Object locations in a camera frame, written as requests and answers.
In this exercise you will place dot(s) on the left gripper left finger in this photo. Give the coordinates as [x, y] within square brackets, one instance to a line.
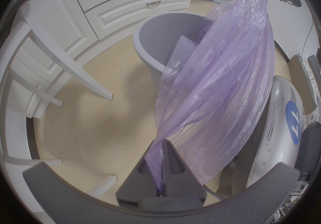
[135, 185]

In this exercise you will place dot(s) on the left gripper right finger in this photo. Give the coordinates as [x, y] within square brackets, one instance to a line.
[180, 182]

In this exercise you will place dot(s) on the purple plastic bag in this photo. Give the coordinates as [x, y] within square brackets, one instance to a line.
[225, 79]

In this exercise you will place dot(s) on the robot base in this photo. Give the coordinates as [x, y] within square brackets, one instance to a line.
[275, 117]

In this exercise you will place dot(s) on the pale grey trash bin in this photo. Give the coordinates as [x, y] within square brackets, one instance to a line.
[155, 37]

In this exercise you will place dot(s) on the white chair grey cushions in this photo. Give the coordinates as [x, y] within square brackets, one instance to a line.
[75, 67]

